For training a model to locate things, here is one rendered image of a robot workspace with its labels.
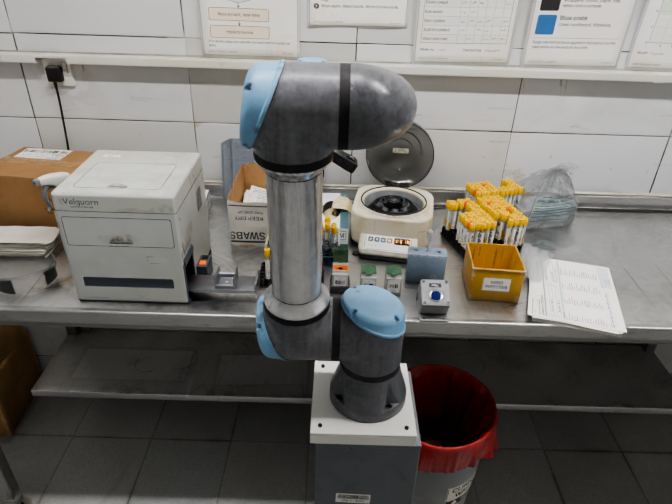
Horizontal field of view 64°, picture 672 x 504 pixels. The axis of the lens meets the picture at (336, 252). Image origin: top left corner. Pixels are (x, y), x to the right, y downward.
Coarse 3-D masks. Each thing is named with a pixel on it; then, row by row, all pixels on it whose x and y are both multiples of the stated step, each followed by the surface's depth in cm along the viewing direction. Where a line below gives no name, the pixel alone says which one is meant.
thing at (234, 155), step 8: (224, 144) 181; (232, 144) 180; (240, 144) 180; (224, 152) 182; (232, 152) 181; (240, 152) 181; (248, 152) 181; (224, 160) 183; (232, 160) 182; (240, 160) 182; (248, 160) 182; (224, 168) 184; (232, 168) 184; (224, 176) 185; (232, 176) 184; (224, 184) 186; (224, 192) 187
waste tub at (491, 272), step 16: (480, 256) 148; (496, 256) 148; (512, 256) 147; (464, 272) 147; (480, 272) 136; (496, 272) 136; (512, 272) 135; (480, 288) 139; (496, 288) 138; (512, 288) 138
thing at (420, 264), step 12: (408, 252) 141; (420, 252) 141; (432, 252) 142; (444, 252) 142; (408, 264) 142; (420, 264) 142; (432, 264) 142; (444, 264) 141; (408, 276) 144; (420, 276) 144; (432, 276) 143
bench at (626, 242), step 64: (448, 192) 188; (0, 256) 153; (64, 256) 154; (256, 256) 156; (448, 256) 159; (576, 256) 161; (640, 256) 162; (0, 320) 134; (64, 320) 134; (128, 320) 134; (192, 320) 133; (448, 320) 133; (512, 320) 134; (640, 320) 135; (64, 384) 193; (128, 384) 194; (192, 384) 195; (256, 384) 196; (512, 384) 200; (576, 384) 200; (640, 384) 201; (0, 448) 168
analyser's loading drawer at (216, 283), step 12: (192, 276) 140; (204, 276) 140; (216, 276) 135; (228, 276) 140; (240, 276) 140; (252, 276) 140; (192, 288) 135; (204, 288) 135; (216, 288) 135; (228, 288) 135; (240, 288) 136; (252, 288) 136
